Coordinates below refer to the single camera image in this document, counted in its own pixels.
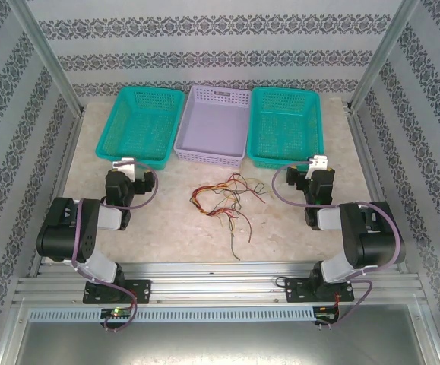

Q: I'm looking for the red wire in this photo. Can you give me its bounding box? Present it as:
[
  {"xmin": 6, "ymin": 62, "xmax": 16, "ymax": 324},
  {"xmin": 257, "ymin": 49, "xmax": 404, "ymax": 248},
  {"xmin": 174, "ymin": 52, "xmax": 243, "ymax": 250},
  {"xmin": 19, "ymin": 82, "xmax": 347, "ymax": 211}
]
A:
[
  {"xmin": 234, "ymin": 174, "xmax": 268, "ymax": 205},
  {"xmin": 238, "ymin": 214, "xmax": 253, "ymax": 243},
  {"xmin": 190, "ymin": 183, "xmax": 228, "ymax": 217}
]

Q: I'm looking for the black wire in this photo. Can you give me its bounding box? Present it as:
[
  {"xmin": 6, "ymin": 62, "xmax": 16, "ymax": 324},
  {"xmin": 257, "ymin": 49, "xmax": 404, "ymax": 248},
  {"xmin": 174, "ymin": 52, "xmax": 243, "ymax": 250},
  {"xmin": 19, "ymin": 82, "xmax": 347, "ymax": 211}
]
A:
[
  {"xmin": 229, "ymin": 224, "xmax": 240, "ymax": 262},
  {"xmin": 223, "ymin": 173, "xmax": 243, "ymax": 210},
  {"xmin": 219, "ymin": 192, "xmax": 243, "ymax": 229}
]

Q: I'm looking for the teal plastic basket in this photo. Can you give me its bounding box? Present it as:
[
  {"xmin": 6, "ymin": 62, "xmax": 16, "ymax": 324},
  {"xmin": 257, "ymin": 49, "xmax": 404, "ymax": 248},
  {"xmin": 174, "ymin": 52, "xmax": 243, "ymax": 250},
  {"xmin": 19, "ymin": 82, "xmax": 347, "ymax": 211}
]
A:
[
  {"xmin": 94, "ymin": 86, "xmax": 185, "ymax": 171},
  {"xmin": 245, "ymin": 86, "xmax": 326, "ymax": 170}
]

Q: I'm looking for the lilac plastic basket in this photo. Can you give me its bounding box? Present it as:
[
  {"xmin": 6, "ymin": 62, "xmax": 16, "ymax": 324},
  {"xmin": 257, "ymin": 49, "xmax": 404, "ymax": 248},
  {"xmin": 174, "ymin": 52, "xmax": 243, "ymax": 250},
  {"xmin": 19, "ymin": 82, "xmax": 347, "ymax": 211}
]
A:
[{"xmin": 173, "ymin": 84, "xmax": 253, "ymax": 168}]

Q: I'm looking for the small circuit board green light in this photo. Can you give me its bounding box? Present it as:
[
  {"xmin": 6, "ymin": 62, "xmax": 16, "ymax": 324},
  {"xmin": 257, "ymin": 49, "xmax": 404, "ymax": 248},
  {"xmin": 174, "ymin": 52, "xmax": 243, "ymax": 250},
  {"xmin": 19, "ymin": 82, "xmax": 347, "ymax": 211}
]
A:
[{"xmin": 100, "ymin": 308, "xmax": 133, "ymax": 319}]

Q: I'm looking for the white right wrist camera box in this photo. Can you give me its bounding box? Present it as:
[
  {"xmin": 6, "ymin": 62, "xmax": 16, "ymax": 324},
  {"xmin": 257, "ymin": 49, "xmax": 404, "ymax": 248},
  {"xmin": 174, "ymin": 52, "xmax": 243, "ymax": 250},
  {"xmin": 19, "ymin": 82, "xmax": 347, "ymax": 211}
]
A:
[{"xmin": 305, "ymin": 154, "xmax": 329, "ymax": 180}]

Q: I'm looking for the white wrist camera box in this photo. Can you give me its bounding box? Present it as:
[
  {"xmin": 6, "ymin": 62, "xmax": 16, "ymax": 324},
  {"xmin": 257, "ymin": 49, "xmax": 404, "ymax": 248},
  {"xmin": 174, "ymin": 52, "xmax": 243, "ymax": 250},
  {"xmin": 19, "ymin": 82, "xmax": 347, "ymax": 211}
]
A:
[
  {"xmin": 112, "ymin": 157, "xmax": 137, "ymax": 180},
  {"xmin": 305, "ymin": 154, "xmax": 329, "ymax": 180}
]

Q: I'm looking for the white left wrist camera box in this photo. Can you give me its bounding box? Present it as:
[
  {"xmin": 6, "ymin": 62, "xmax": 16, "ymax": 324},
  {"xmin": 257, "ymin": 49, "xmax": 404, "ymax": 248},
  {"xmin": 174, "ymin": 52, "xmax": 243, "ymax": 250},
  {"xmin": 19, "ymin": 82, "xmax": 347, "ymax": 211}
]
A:
[{"xmin": 112, "ymin": 157, "xmax": 137, "ymax": 180}]

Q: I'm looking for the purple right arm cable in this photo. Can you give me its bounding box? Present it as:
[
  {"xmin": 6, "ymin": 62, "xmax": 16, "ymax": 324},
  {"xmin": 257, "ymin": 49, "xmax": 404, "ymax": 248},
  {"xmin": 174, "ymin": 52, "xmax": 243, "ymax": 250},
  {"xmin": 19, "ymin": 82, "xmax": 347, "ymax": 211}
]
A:
[{"xmin": 271, "ymin": 159, "xmax": 401, "ymax": 330}]

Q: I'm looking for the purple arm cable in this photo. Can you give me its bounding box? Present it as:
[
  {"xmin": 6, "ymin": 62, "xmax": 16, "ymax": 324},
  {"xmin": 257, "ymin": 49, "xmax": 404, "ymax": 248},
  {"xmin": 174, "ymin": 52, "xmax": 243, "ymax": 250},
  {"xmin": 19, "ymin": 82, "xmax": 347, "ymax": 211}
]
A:
[
  {"xmin": 271, "ymin": 159, "xmax": 401, "ymax": 330},
  {"xmin": 71, "ymin": 159, "xmax": 162, "ymax": 334}
]

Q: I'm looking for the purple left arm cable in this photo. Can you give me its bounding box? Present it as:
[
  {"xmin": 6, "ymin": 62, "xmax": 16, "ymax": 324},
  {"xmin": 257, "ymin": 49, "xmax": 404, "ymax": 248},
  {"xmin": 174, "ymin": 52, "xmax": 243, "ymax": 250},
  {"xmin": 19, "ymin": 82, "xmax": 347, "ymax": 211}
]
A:
[{"xmin": 71, "ymin": 159, "xmax": 162, "ymax": 334}]

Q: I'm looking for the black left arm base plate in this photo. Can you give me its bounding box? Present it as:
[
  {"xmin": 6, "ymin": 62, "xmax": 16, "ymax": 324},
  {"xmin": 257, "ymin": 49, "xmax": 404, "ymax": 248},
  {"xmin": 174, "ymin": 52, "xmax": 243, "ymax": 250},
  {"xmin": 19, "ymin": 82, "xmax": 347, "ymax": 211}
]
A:
[{"xmin": 83, "ymin": 279, "xmax": 152, "ymax": 305}]

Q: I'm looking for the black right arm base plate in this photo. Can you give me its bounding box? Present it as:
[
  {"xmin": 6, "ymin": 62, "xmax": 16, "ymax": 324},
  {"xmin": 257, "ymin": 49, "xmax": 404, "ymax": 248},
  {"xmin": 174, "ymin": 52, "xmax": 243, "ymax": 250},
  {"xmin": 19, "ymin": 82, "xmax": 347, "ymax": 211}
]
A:
[{"xmin": 286, "ymin": 277, "xmax": 356, "ymax": 304}]

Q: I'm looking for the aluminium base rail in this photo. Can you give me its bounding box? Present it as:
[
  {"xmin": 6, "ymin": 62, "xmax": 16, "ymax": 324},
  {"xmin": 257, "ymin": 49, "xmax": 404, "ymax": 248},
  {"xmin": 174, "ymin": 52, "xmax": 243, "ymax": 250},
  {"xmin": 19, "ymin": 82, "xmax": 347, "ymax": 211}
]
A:
[{"xmin": 12, "ymin": 260, "xmax": 428, "ymax": 307}]

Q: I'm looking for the aluminium frame post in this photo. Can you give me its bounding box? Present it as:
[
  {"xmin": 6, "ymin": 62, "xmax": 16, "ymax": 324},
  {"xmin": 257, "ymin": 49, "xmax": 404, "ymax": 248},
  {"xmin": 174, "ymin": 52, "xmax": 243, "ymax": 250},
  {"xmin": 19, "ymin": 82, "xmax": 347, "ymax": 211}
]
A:
[
  {"xmin": 8, "ymin": 0, "xmax": 84, "ymax": 115},
  {"xmin": 348, "ymin": 0, "xmax": 422, "ymax": 111}
]

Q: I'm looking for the grey slotted cable duct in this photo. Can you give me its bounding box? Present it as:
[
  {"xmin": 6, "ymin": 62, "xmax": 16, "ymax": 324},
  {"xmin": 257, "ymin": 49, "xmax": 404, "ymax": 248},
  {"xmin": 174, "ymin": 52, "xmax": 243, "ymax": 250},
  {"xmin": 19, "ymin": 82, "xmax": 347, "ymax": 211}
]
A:
[{"xmin": 27, "ymin": 306, "xmax": 315, "ymax": 323}]

